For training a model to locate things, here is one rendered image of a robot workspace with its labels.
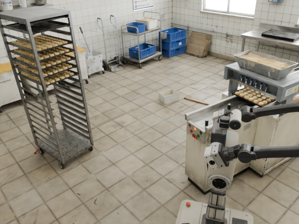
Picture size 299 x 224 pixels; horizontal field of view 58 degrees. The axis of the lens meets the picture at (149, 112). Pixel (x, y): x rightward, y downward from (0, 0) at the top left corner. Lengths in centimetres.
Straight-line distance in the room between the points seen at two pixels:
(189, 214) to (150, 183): 79
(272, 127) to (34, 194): 266
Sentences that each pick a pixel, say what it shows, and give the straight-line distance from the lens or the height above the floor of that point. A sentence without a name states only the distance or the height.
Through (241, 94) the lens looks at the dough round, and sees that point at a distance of 314.
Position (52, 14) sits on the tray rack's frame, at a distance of 293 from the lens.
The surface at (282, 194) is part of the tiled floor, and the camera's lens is 335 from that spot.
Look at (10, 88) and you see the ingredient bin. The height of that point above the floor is 38.
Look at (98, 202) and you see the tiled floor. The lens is 312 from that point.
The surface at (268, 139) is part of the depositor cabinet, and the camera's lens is 308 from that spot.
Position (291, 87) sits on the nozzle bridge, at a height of 114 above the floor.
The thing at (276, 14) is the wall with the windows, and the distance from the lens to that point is 620.
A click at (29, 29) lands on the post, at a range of 282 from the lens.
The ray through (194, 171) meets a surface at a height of 24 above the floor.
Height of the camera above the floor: 228
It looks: 30 degrees down
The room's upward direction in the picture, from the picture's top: 2 degrees counter-clockwise
